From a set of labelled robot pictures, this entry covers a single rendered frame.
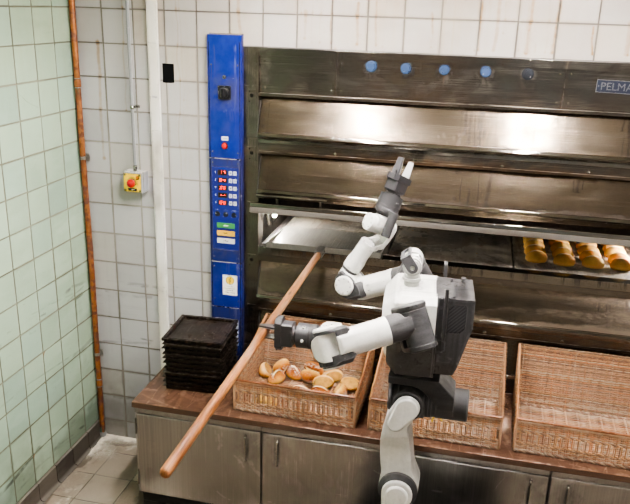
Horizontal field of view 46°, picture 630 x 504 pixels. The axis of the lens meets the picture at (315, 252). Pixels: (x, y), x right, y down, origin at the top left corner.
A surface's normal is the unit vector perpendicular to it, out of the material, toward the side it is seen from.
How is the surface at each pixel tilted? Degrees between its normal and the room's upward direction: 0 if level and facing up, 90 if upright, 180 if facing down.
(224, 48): 90
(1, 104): 90
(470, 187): 70
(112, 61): 90
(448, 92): 90
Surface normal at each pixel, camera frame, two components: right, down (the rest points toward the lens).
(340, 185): -0.22, -0.04
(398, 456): -0.22, 0.30
